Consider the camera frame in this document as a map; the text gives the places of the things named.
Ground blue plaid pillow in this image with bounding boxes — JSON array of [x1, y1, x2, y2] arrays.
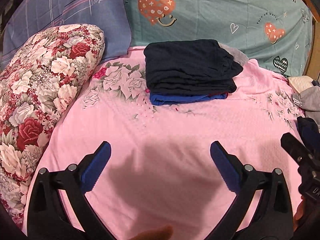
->
[[1, 0, 131, 69]]

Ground folded blue pants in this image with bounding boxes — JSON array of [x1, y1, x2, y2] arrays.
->
[[149, 93, 228, 106]]

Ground grey garment at bedside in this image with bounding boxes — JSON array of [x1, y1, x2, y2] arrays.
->
[[292, 86, 320, 127]]

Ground cream quilted cloth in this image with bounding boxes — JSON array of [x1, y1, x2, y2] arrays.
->
[[287, 75, 313, 93]]

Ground teal heart print pillow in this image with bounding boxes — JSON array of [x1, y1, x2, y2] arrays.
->
[[124, 0, 312, 76]]

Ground right hand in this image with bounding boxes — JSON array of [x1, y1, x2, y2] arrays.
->
[[293, 198, 306, 231]]

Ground left hand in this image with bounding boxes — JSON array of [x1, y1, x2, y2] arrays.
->
[[130, 225, 174, 240]]

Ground red rose floral quilt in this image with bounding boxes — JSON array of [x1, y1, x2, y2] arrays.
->
[[1, 24, 105, 227]]

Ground pink floral bed sheet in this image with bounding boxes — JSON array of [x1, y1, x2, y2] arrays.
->
[[39, 47, 301, 239]]

